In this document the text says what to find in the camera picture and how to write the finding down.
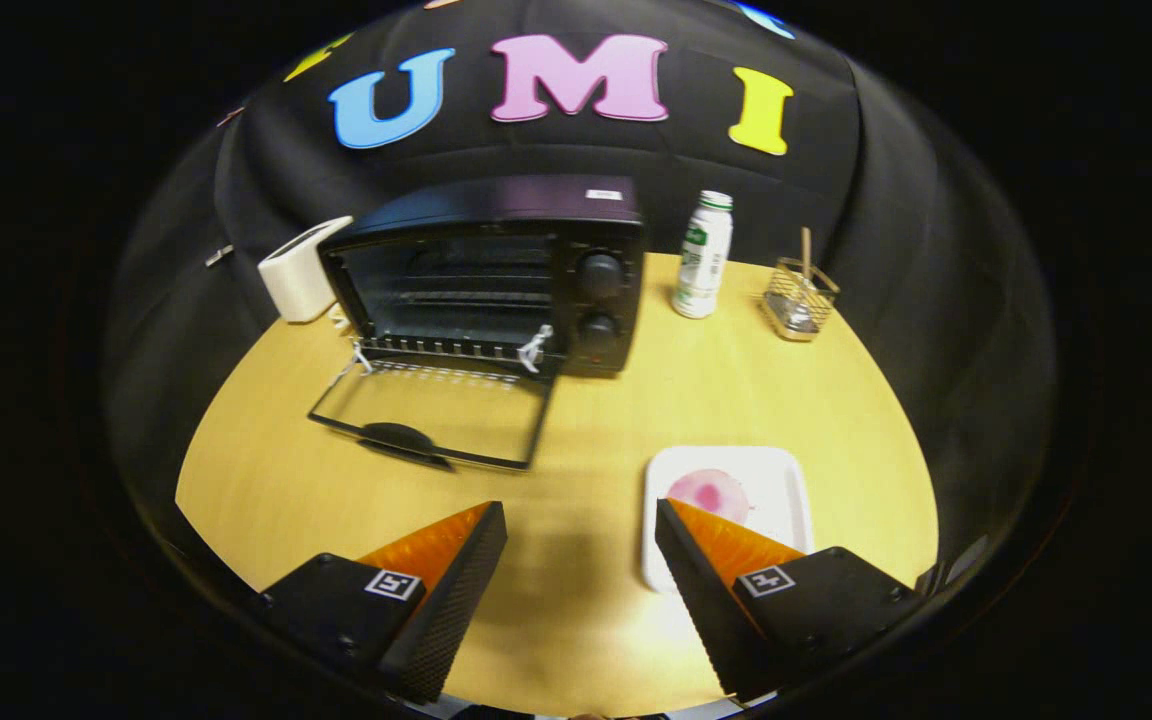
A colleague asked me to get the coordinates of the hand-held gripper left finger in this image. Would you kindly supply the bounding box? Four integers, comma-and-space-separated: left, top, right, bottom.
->
256, 500, 508, 706

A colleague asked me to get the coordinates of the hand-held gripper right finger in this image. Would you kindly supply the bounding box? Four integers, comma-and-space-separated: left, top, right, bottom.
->
655, 497, 937, 701

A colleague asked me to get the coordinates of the pink round ham slice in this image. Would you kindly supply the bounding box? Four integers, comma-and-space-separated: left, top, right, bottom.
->
666, 468, 752, 526

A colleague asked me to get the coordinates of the white rectangular food tray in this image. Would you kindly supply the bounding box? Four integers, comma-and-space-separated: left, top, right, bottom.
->
642, 446, 817, 595

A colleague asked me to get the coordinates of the black toaster oven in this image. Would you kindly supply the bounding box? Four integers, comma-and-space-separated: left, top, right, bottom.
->
306, 175, 647, 473

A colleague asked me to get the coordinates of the white bread toaster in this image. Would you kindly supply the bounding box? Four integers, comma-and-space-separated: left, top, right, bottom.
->
257, 215, 355, 324

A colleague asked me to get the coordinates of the white bottle with green label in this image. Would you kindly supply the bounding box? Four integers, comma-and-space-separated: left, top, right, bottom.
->
671, 190, 735, 320

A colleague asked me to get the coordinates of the metal wire basket holder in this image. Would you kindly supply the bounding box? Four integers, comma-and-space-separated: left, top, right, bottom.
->
762, 257, 841, 343

